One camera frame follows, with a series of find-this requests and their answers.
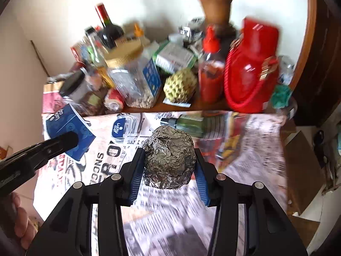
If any jar with black lid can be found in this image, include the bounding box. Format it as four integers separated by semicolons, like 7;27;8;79
59;71;105;116

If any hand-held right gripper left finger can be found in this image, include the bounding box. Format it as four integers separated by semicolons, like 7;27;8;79
27;147;146;256

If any person's left hand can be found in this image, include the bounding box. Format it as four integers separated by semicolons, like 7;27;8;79
10;192;41;249

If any blue carton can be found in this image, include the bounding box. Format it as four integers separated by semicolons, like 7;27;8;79
142;48;163;96

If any red sauce squeeze bottle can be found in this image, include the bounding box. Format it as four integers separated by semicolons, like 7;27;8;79
198;26;225;103

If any clear jar with gold lid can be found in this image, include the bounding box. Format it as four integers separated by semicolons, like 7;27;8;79
103;41;156;109

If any custard apple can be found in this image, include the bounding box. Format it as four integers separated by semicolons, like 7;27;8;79
163;68;198;104

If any green glass bottle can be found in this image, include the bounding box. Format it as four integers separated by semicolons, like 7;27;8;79
161;114;205;138

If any teal cloth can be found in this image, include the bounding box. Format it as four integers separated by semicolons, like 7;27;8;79
272;84;293;109

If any red drink can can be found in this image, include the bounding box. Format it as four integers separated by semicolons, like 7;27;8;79
104;89;126;111

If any dark wine bottle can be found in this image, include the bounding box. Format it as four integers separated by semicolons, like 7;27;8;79
95;3;125;50

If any blue paper cup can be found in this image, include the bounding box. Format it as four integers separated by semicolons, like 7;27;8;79
46;104;96;161

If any aluminium foil ball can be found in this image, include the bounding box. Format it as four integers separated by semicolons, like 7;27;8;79
142;126;197;190

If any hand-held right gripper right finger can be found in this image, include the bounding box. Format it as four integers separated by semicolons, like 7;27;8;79
193;147;308;256

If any green and white box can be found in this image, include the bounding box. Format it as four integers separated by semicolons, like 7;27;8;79
155;41;198;73

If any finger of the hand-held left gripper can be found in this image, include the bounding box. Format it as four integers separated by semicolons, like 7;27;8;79
0;132;79;172

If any red gift bag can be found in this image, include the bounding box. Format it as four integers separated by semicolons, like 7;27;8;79
224;17;280;114

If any brown vase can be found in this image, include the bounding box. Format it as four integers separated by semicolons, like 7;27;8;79
197;0;236;28

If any newspaper print tablecloth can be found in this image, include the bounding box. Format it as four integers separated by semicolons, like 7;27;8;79
33;111;289;256

